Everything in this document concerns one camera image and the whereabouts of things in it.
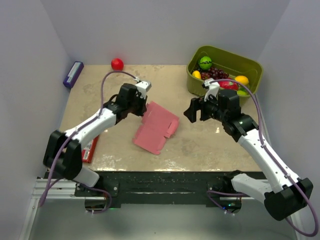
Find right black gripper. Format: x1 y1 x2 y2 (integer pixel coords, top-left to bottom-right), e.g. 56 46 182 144
183 90 227 123

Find pink paper box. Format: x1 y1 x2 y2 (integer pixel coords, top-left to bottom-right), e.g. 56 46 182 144
132 101 180 155

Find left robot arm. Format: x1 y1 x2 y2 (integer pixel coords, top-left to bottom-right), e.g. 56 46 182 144
43 81 152 196

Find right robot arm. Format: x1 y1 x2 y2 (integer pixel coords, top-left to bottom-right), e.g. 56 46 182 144
183 89 314 221

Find purple box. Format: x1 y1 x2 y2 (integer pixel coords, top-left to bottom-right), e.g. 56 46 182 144
63 61 84 89

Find red box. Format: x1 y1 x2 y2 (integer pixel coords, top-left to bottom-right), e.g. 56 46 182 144
81 135 100 164

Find small yellow lemon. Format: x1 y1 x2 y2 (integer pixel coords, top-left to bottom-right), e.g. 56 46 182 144
192 70 202 80

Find red apple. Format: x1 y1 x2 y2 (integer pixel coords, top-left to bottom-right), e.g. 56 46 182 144
111 58 124 71

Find purple grapes bunch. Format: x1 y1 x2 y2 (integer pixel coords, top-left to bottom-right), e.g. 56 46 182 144
199 67 230 81

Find red dragon fruit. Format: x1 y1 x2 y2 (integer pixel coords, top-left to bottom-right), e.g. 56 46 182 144
218 78 239 91

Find small green fruit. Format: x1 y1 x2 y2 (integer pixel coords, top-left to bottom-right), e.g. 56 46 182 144
237 90 249 97

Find yellow orange fruit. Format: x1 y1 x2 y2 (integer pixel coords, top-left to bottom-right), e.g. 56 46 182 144
234 75 249 87

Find green plastic basket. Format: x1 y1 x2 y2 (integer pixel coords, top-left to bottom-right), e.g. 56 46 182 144
186 45 263 96

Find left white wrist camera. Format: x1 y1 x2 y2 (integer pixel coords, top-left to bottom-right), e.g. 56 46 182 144
135 81 152 99

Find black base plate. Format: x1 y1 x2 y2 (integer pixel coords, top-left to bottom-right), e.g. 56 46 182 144
43 170 268 209

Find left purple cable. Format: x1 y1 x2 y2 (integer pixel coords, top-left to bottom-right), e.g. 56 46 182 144
37 70 141 207

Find aluminium frame rail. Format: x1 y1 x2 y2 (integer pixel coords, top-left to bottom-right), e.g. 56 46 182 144
18 176 81 240

